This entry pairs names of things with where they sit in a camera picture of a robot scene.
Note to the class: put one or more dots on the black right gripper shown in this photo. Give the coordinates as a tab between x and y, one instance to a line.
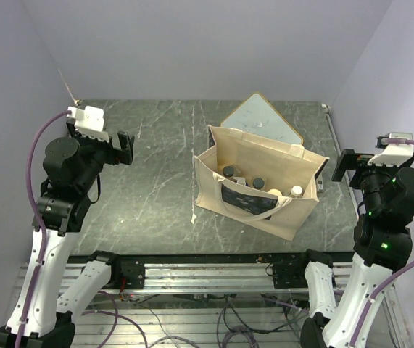
351	159

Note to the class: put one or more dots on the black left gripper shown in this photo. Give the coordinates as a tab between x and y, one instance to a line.
114	154

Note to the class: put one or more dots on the cream canvas tote bag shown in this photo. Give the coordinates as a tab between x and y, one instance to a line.
281	165

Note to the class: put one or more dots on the cream cylindrical bottle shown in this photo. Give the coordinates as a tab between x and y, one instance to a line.
275	192

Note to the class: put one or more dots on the clear bottle with dark cap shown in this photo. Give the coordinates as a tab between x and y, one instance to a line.
228	171

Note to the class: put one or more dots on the orange blue spray bottle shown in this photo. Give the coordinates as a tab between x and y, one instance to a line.
240	180

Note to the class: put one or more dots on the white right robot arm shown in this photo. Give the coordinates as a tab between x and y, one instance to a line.
383	245

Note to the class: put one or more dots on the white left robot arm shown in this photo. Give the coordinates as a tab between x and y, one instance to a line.
45	316

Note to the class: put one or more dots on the yellow-framed small whiteboard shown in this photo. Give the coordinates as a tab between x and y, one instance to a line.
256	115

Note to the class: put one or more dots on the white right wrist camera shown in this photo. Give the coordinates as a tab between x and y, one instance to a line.
395	150

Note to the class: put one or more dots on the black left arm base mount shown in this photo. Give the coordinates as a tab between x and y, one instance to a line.
126	272

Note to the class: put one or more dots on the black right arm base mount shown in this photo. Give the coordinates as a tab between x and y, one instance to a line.
287	270

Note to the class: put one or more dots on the aluminium front frame rail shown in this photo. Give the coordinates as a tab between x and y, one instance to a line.
198	279

